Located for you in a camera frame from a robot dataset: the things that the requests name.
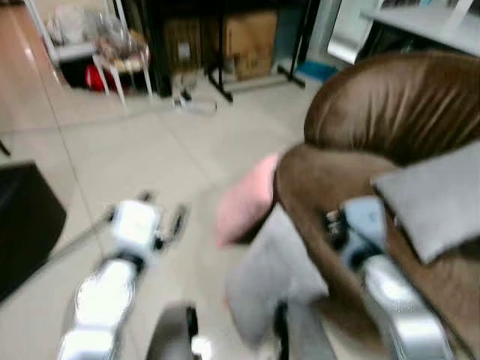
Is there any pink pillow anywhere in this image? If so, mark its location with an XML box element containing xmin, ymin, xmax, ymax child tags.
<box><xmin>215</xmin><ymin>153</ymin><xmax>281</xmax><ymax>248</ymax></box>

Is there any grey square pillow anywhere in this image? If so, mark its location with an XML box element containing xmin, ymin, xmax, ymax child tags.
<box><xmin>224</xmin><ymin>205</ymin><xmax>330</xmax><ymax>347</ymax></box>
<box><xmin>372</xmin><ymin>142</ymin><xmax>480</xmax><ymax>264</ymax></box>

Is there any brown leather sofa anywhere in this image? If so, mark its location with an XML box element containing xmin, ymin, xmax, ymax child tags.
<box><xmin>275</xmin><ymin>50</ymin><xmax>480</xmax><ymax>355</ymax></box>

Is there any robot left leg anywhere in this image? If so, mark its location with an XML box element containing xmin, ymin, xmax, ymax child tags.
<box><xmin>145</xmin><ymin>302</ymin><xmax>200</xmax><ymax>360</ymax></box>

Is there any robot leg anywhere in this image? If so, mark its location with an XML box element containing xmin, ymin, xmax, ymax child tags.
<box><xmin>273</xmin><ymin>298</ymin><xmax>336</xmax><ymax>360</ymax></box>
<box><xmin>145</xmin><ymin>302</ymin><xmax>200</xmax><ymax>360</ymax></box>

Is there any robot right leg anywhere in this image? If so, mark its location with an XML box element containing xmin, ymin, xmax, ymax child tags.
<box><xmin>273</xmin><ymin>298</ymin><xmax>336</xmax><ymax>360</ymax></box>

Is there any black seat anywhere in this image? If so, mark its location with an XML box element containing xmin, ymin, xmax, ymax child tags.
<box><xmin>0</xmin><ymin>160</ymin><xmax>68</xmax><ymax>302</ymax></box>

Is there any red round object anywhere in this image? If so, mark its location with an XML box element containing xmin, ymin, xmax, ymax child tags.
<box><xmin>83</xmin><ymin>63</ymin><xmax>110</xmax><ymax>93</ymax></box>

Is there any black metal rack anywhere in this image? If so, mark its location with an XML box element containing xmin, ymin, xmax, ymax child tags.
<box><xmin>141</xmin><ymin>0</ymin><xmax>321</xmax><ymax>104</ymax></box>

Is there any white stool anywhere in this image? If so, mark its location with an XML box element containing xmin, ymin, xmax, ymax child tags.
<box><xmin>93</xmin><ymin>30</ymin><xmax>155</xmax><ymax>104</ymax></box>

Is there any small cardboard box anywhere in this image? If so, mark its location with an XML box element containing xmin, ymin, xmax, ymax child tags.
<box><xmin>163</xmin><ymin>18</ymin><xmax>204</xmax><ymax>73</ymax></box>

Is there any blue mat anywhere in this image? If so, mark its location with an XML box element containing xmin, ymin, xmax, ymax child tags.
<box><xmin>295</xmin><ymin>60</ymin><xmax>321</xmax><ymax>83</ymax></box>

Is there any white shelf rack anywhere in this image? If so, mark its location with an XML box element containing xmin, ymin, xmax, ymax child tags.
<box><xmin>22</xmin><ymin>0</ymin><xmax>130</xmax><ymax>65</ymax></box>

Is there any large cardboard box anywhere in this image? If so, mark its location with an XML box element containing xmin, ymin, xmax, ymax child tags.
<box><xmin>223</xmin><ymin>10</ymin><xmax>279</xmax><ymax>80</ymax></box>

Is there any white panel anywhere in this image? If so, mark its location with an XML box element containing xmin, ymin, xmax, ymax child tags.
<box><xmin>325</xmin><ymin>0</ymin><xmax>380</xmax><ymax>65</ymax></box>

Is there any white table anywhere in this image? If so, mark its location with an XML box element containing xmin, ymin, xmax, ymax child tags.
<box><xmin>359</xmin><ymin>0</ymin><xmax>480</xmax><ymax>58</ymax></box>

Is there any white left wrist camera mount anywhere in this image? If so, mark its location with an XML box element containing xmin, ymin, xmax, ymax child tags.
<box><xmin>110</xmin><ymin>199</ymin><xmax>163</xmax><ymax>254</ymax></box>

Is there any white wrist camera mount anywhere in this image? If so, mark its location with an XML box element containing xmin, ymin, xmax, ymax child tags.
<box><xmin>110</xmin><ymin>199</ymin><xmax>163</xmax><ymax>254</ymax></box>
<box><xmin>343</xmin><ymin>196</ymin><xmax>388</xmax><ymax>254</ymax></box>

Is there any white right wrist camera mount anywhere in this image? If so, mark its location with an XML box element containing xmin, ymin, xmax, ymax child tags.
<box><xmin>343</xmin><ymin>196</ymin><xmax>388</xmax><ymax>254</ymax></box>

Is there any white cable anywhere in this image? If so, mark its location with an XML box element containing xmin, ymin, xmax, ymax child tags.
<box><xmin>170</xmin><ymin>71</ymin><xmax>219</xmax><ymax>116</ymax></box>

